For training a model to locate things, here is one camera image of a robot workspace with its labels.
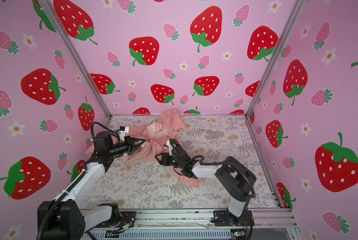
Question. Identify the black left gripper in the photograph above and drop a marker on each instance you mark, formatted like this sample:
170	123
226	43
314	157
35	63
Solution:
128	143

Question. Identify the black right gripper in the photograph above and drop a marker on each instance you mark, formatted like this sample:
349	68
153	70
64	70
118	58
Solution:
164	156

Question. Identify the pink hooded zip jacket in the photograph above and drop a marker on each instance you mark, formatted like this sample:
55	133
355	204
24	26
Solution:
156	134

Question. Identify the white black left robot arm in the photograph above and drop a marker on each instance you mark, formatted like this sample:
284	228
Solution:
61	218

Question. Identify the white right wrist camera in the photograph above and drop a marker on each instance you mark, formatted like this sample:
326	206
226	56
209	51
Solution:
170	147

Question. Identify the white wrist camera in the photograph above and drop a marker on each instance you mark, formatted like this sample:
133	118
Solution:
123	131
170	147

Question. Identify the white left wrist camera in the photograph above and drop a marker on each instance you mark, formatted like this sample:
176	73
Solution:
123	131

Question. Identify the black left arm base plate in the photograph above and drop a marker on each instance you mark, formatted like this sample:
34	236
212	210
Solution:
119	220

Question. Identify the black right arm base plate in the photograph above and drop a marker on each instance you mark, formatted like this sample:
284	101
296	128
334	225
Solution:
226	219

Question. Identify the aluminium left corner post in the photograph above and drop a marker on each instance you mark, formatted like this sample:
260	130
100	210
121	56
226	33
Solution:
65	38

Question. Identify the aluminium corner post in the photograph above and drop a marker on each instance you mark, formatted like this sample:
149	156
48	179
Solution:
65	38
287	30

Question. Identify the aluminium right corner post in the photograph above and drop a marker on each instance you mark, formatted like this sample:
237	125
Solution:
287	30

